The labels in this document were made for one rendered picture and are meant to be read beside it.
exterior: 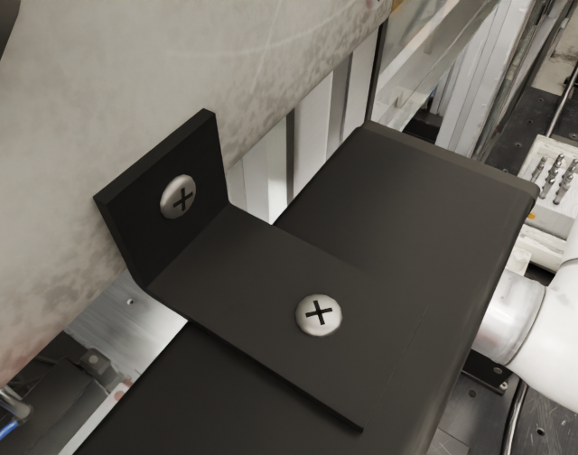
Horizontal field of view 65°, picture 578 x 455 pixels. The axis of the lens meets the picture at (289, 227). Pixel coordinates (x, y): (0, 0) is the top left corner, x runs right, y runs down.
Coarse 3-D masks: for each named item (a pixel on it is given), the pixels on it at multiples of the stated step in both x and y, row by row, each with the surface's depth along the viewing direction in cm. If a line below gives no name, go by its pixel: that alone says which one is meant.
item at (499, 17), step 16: (496, 16) 45; (496, 32) 46; (480, 64) 49; (336, 80) 12; (480, 80) 51; (336, 96) 12; (336, 112) 13; (464, 112) 54; (336, 128) 13; (480, 128) 57; (336, 144) 14
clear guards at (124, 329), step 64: (448, 0) 17; (384, 64) 14; (448, 64) 22; (512, 64) 55; (256, 192) 10; (128, 320) 8; (64, 384) 7; (128, 384) 9; (0, 448) 7; (64, 448) 8
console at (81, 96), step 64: (0, 0) 3; (64, 0) 4; (128, 0) 4; (192, 0) 5; (256, 0) 6; (320, 0) 7; (384, 0) 9; (0, 64) 3; (64, 64) 4; (128, 64) 4; (192, 64) 5; (256, 64) 6; (320, 64) 8; (0, 128) 4; (64, 128) 4; (128, 128) 5; (256, 128) 7; (0, 192) 4; (64, 192) 4; (0, 256) 4; (64, 256) 5; (0, 320) 4; (64, 320) 5; (0, 384) 5
